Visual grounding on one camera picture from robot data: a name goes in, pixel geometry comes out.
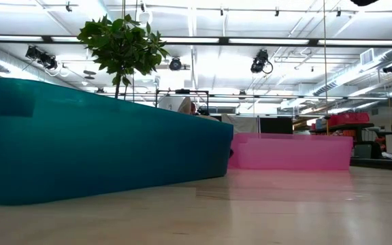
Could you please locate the beige baseball cap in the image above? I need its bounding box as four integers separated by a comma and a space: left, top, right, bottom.
177, 96, 193, 115

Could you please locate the pink plastic bin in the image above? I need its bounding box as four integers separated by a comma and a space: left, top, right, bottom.
228, 132, 354, 171

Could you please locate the grey fabric panel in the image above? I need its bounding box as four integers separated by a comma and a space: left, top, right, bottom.
220, 114, 260, 134

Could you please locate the black board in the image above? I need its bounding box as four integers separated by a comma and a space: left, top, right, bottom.
259, 117, 294, 135

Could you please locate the teal plastic bin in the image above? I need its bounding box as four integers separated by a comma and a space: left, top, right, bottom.
0, 77, 234, 206

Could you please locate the green plant in black pot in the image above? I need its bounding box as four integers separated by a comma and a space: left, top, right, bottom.
76, 13, 170, 100

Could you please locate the black table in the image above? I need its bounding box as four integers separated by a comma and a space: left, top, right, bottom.
310, 122, 392, 160

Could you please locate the red plastic crate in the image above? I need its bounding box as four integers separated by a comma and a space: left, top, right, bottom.
327, 112, 370, 127

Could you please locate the thin yellow vertical cord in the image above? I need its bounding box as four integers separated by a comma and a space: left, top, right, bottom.
323, 0, 329, 136

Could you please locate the black ceiling light rail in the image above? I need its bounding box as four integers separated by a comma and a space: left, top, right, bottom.
0, 33, 392, 48

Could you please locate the black aluminium table frame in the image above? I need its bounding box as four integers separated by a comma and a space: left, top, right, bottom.
350, 157, 392, 173

